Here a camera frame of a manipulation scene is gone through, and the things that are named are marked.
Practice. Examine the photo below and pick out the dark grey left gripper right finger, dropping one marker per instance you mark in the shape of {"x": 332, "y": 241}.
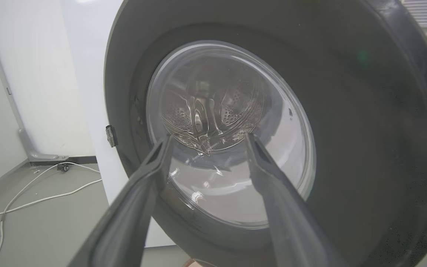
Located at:
{"x": 291, "y": 218}

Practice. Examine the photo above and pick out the white partition panel with foot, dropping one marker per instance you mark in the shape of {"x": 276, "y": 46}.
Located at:
{"x": 39, "y": 74}

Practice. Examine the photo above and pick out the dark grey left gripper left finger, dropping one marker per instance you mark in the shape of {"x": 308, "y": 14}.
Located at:
{"x": 124, "y": 218}

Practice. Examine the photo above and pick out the grey round washing machine door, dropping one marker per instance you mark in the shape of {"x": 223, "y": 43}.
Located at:
{"x": 347, "y": 129}

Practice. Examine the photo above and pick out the white washing machine body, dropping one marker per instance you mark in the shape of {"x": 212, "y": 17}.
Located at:
{"x": 87, "y": 74}

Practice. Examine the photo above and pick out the small black caster wheel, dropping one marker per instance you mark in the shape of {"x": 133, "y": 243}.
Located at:
{"x": 64, "y": 167}

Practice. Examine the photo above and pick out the white window blind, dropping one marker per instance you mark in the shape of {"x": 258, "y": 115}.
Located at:
{"x": 424, "y": 11}

